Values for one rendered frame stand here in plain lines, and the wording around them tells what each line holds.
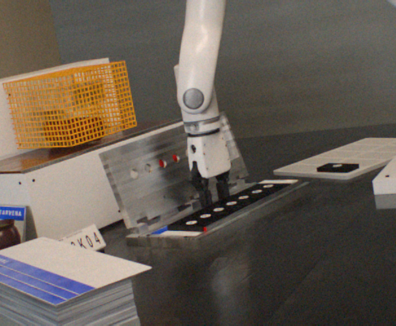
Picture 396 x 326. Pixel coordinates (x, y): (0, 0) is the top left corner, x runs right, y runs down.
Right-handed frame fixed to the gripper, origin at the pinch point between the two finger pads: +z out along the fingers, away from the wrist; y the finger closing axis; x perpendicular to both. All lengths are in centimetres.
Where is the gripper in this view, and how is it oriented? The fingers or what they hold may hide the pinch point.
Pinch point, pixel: (214, 196)
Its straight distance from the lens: 202.4
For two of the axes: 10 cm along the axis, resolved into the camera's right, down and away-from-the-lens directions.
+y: 6.1, -2.5, 7.5
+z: 1.7, 9.7, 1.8
